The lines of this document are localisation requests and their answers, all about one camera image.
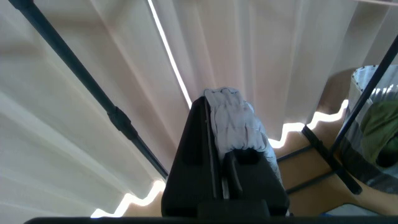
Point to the green garment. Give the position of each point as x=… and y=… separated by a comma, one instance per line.
x=379, y=130

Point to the white laundry basket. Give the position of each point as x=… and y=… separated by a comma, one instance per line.
x=362, y=77

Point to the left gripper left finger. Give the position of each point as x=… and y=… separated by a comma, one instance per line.
x=189, y=174

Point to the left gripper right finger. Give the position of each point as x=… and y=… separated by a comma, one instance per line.
x=258, y=183

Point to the black clothes rack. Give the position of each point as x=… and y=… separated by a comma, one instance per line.
x=119, y=119

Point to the pale grey shorts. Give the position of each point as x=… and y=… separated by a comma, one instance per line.
x=233, y=124

